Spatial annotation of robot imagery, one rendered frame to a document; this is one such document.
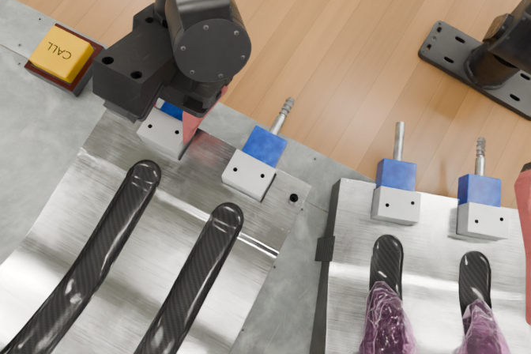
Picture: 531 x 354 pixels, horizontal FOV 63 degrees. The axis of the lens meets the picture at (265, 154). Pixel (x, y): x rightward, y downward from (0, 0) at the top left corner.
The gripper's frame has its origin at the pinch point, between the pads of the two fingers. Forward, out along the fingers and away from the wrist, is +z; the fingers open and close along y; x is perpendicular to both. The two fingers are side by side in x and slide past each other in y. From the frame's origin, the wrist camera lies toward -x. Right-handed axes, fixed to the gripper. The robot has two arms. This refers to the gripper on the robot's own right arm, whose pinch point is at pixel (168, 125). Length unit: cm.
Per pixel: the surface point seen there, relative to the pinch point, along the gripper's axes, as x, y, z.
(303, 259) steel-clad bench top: 0.9, 21.6, 12.3
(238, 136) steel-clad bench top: 10.3, 6.0, 6.7
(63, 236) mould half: -12.6, -4.5, 10.5
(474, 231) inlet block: 6.6, 37.4, -0.5
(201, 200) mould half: -3.8, 7.3, 4.6
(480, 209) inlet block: 8.9, 37.1, -1.9
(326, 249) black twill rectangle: 0.2, 23.1, 7.3
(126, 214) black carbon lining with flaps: -7.9, 0.2, 8.1
